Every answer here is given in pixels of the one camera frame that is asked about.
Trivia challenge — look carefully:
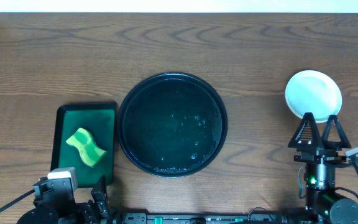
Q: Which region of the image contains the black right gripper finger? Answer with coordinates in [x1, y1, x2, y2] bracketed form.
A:
[321, 115, 351, 149]
[288, 112, 323, 149]

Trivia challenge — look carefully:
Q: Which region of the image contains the mint plate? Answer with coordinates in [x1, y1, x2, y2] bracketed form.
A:
[285, 70, 342, 123]

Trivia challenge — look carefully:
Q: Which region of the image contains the green sponge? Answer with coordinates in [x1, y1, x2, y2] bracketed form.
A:
[66, 128, 107, 168]

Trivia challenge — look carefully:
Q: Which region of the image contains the black round tray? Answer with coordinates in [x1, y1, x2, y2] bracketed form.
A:
[116, 72, 228, 178]

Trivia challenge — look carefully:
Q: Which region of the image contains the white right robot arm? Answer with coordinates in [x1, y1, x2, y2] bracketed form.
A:
[288, 112, 358, 224]

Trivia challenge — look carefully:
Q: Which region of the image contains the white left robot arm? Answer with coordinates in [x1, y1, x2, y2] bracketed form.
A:
[18, 177, 122, 224]

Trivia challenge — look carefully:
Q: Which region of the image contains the black rectangular sponge tray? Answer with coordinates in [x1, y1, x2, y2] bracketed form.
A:
[50, 102, 116, 188]

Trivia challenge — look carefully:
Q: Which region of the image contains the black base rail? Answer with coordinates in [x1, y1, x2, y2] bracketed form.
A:
[117, 207, 310, 224]

